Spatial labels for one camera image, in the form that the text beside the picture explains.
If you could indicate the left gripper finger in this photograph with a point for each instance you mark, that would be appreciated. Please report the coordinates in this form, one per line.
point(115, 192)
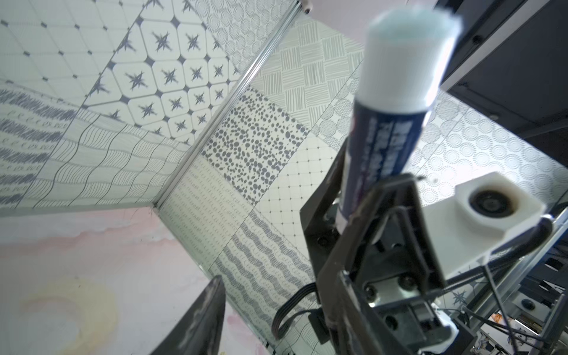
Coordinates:
point(199, 330)

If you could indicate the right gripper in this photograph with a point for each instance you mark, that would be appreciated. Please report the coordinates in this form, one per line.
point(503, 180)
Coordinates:
point(376, 283)

